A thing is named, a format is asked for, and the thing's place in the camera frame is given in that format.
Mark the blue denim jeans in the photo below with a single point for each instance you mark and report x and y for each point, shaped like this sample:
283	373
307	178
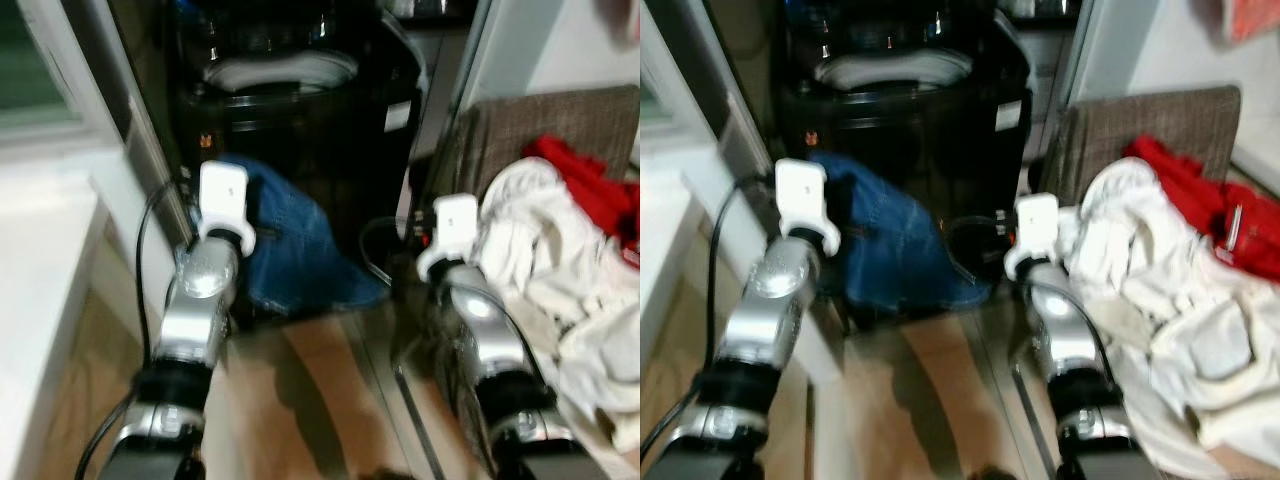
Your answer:
900	250
300	250

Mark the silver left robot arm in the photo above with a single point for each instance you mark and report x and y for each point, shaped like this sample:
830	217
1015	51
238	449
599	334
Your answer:
770	310
195	310

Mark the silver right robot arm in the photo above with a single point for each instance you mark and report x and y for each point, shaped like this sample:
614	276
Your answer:
480	330
1065	340

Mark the black top-load washing machine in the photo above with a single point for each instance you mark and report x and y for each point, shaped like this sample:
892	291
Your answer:
300	130
900	130

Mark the cream white garment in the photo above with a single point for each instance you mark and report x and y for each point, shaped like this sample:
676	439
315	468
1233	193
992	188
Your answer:
560	270
1170	300

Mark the red garment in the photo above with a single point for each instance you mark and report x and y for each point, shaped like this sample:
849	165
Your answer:
585	180
1190	190

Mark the brown woven laundry basket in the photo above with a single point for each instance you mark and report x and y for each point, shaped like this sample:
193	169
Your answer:
560	120
1160	120

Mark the orange hanging cloth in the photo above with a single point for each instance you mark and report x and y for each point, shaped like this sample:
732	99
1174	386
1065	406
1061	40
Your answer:
1250	18

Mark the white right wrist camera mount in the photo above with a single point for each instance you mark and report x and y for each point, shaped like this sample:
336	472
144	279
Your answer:
455	225
1037	220

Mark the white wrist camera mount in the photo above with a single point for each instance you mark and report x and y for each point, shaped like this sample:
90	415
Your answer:
222	195
1037	220
455	225
805	190

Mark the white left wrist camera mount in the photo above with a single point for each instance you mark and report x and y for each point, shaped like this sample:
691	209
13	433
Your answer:
222	195
805	190

